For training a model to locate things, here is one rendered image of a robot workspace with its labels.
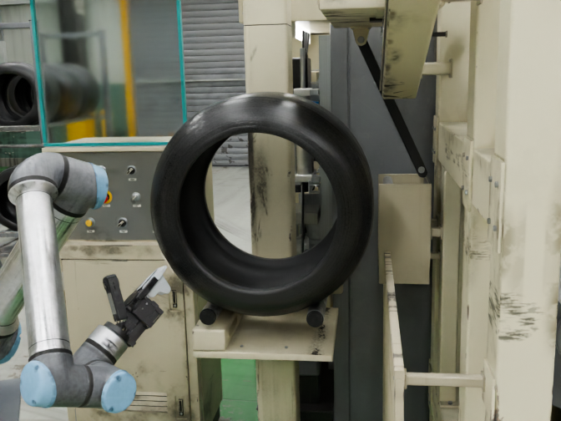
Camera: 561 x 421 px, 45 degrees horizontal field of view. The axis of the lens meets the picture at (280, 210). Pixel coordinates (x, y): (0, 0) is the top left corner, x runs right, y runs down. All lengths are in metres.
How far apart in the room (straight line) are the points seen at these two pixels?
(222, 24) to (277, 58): 9.24
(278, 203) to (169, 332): 0.83
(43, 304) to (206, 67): 9.89
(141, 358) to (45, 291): 1.21
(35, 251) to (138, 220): 1.03
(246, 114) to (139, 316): 0.55
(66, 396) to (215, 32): 10.02
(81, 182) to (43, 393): 0.59
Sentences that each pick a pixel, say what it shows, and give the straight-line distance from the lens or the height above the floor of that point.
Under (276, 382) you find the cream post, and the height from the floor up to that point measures 0.54.
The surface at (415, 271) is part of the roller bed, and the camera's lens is 2.02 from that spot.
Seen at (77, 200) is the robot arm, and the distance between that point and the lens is 1.84.
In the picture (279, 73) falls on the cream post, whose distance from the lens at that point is 2.02.
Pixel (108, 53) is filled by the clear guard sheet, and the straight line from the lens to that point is 2.57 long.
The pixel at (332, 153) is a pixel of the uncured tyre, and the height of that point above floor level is 1.33.
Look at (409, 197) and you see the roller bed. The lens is 1.97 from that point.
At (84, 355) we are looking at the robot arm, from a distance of 1.67.
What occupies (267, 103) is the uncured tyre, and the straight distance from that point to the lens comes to 1.66.
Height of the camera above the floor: 1.52
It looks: 12 degrees down
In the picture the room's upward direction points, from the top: 2 degrees counter-clockwise
